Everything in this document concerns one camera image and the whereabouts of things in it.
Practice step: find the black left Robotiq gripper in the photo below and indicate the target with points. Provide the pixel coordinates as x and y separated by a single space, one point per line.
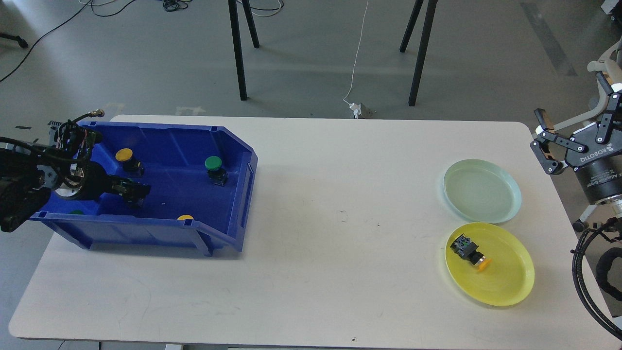
96 182

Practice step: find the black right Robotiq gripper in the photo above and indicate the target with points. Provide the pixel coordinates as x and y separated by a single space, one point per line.
595 153

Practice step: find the yellow push button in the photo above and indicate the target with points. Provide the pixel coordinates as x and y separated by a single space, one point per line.
129 162
467 250

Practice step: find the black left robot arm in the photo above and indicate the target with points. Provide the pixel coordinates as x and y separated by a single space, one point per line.
31 172

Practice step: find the pale green plate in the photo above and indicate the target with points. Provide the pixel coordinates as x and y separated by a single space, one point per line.
481 191

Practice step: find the yellow plate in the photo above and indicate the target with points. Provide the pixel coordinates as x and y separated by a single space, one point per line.
507 280

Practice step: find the blue plastic storage bin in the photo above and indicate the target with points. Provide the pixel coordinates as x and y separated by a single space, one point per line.
174 157

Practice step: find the black tripod right legs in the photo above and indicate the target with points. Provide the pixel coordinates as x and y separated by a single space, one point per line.
423 45

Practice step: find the black tripod legs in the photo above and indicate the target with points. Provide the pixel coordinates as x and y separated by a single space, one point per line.
423 45
237 40

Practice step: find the black tripod left legs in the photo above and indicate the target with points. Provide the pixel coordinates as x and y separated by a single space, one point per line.
237 40

